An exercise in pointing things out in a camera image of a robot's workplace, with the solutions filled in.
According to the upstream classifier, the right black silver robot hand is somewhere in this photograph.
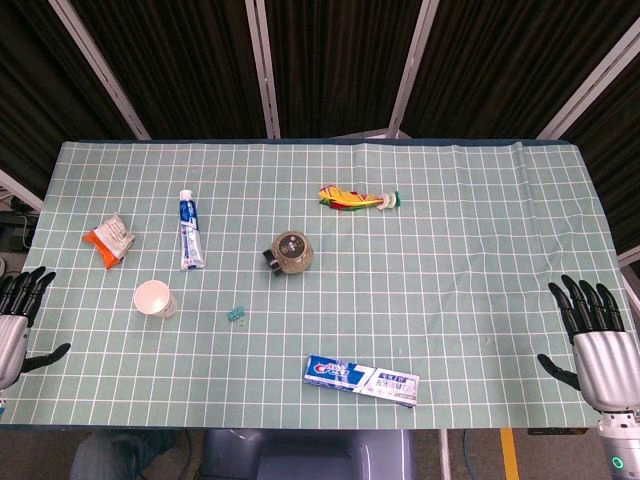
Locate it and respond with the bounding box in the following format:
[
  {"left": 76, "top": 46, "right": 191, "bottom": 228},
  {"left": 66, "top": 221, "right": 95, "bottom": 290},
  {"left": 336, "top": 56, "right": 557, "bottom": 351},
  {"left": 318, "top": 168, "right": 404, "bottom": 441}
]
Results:
[{"left": 537, "top": 274, "right": 637, "bottom": 414}]

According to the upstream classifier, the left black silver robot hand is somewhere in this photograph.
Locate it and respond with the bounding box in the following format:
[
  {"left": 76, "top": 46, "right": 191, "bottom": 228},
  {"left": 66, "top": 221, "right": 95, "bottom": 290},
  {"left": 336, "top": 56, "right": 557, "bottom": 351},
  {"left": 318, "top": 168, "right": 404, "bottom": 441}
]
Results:
[{"left": 0, "top": 266, "right": 72, "bottom": 392}]

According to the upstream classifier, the white paper cup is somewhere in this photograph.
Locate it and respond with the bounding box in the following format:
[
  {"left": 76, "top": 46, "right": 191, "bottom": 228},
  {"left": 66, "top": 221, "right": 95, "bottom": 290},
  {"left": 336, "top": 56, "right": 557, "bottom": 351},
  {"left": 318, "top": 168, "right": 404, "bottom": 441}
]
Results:
[{"left": 132, "top": 280, "right": 178, "bottom": 320}]

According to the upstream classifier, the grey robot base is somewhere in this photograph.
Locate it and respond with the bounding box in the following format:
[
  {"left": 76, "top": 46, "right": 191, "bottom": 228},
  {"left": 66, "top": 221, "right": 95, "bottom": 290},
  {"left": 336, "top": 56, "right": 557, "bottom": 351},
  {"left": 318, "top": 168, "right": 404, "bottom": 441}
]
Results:
[{"left": 202, "top": 428, "right": 417, "bottom": 480}]

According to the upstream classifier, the black equipment box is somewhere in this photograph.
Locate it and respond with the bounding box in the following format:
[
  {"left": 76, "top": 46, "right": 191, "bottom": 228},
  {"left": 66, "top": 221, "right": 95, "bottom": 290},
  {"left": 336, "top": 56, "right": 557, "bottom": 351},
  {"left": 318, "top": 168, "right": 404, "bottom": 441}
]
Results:
[{"left": 0, "top": 209, "right": 37, "bottom": 252}]

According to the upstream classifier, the orange white snack packet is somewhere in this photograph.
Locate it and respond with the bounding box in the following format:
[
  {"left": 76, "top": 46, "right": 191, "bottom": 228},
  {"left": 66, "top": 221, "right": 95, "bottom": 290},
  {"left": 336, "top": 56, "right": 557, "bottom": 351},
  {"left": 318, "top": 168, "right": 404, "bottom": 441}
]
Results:
[{"left": 81, "top": 212, "right": 137, "bottom": 272}]

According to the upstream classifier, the dark blue fabric bundle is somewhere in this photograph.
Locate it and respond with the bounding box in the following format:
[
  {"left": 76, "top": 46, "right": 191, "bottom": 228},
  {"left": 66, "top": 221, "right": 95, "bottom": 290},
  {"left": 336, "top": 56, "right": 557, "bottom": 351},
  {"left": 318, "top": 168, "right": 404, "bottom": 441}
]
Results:
[{"left": 68, "top": 431, "right": 180, "bottom": 480}]

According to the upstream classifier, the white table leg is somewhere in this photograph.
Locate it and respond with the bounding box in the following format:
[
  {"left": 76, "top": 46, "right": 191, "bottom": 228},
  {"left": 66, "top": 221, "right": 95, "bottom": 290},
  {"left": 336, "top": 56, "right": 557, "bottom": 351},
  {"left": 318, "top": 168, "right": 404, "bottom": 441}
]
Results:
[{"left": 437, "top": 428, "right": 452, "bottom": 480}]

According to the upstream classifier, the blue white toothpaste tube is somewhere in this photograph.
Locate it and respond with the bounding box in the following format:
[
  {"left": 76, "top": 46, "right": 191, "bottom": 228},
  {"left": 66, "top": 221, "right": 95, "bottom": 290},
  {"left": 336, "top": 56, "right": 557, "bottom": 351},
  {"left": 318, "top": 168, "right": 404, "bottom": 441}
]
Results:
[{"left": 178, "top": 189, "right": 207, "bottom": 272}]

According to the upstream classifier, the green grid tablecloth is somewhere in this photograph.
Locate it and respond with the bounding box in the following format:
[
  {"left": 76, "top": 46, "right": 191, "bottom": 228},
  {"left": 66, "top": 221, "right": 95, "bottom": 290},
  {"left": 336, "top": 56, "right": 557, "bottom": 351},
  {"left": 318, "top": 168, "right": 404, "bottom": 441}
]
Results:
[{"left": 0, "top": 138, "right": 640, "bottom": 431}]

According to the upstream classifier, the dark brown curtain panel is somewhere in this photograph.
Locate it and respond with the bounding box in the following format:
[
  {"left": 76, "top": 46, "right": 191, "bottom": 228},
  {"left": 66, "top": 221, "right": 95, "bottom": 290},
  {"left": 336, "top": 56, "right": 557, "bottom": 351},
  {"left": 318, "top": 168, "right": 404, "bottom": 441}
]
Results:
[
  {"left": 562, "top": 64, "right": 640, "bottom": 256},
  {"left": 69, "top": 0, "right": 269, "bottom": 141},
  {"left": 264, "top": 0, "right": 426, "bottom": 140},
  {"left": 402, "top": 0, "right": 640, "bottom": 140},
  {"left": 0, "top": 0, "right": 136, "bottom": 201}
]

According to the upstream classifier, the blue Crest toothpaste box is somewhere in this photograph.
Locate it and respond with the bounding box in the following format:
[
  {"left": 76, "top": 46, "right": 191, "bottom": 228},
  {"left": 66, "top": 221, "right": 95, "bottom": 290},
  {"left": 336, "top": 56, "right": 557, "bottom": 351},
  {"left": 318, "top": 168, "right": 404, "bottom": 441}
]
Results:
[{"left": 303, "top": 354, "right": 420, "bottom": 408}]

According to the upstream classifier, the glass jar with black lid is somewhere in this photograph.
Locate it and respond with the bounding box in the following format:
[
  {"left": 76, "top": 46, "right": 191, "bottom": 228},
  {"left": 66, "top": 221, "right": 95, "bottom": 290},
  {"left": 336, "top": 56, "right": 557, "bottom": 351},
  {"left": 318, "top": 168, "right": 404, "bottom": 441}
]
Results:
[{"left": 261, "top": 230, "right": 316, "bottom": 276}]

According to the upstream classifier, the colourful feather shuttlecock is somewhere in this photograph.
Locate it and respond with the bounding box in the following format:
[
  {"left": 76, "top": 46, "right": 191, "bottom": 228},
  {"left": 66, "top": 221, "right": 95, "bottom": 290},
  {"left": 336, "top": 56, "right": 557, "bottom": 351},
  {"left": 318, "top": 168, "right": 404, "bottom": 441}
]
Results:
[{"left": 318, "top": 184, "right": 403, "bottom": 213}]

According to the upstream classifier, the blue cable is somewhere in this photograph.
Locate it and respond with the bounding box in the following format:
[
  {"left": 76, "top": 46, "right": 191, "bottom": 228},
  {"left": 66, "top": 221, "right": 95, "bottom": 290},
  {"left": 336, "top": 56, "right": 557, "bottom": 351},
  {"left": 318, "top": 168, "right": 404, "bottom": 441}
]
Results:
[{"left": 461, "top": 429, "right": 477, "bottom": 480}]

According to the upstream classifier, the white partition post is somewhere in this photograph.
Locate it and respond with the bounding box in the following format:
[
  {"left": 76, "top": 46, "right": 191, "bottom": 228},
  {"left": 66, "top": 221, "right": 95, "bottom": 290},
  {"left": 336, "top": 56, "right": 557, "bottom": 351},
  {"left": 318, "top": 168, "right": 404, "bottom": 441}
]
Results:
[
  {"left": 48, "top": 0, "right": 152, "bottom": 141},
  {"left": 244, "top": 0, "right": 282, "bottom": 140},
  {"left": 386, "top": 0, "right": 442, "bottom": 139},
  {"left": 536, "top": 23, "right": 640, "bottom": 141}
]

